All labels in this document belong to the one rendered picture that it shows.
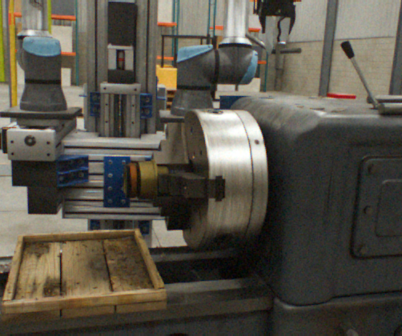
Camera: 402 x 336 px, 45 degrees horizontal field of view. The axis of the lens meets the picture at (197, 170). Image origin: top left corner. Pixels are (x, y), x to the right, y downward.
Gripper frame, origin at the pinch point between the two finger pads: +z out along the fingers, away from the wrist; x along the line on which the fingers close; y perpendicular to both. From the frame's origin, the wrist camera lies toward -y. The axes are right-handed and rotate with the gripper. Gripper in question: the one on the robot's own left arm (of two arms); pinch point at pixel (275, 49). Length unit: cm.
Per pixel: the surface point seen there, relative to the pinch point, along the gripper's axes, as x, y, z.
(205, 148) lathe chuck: 24.2, -22.9, 20.4
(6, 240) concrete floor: 87, 245, 139
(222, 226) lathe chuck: 20.9, -26.2, 35.9
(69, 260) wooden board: 50, -7, 49
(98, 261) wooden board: 44, -8, 49
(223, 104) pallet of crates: -224, 655, 76
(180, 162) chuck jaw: 26.0, -11.0, 25.7
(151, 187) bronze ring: 33.3, -15.6, 30.1
